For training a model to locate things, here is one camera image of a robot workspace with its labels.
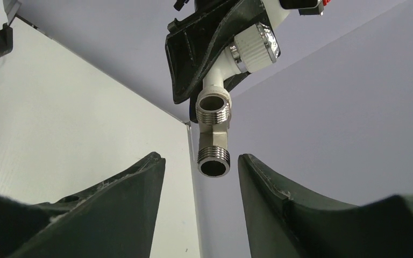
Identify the white faucet with chrome knob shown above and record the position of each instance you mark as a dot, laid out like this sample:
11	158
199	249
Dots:
251	50

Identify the metal tee pipe fitting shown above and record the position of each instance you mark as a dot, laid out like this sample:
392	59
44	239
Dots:
213	114

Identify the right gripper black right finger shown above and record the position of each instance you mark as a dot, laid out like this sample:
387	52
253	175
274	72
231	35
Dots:
286	219

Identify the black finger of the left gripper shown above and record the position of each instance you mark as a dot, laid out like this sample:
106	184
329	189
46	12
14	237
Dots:
194	43
229	84

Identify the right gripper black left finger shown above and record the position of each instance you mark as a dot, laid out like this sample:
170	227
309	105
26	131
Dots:
113	218

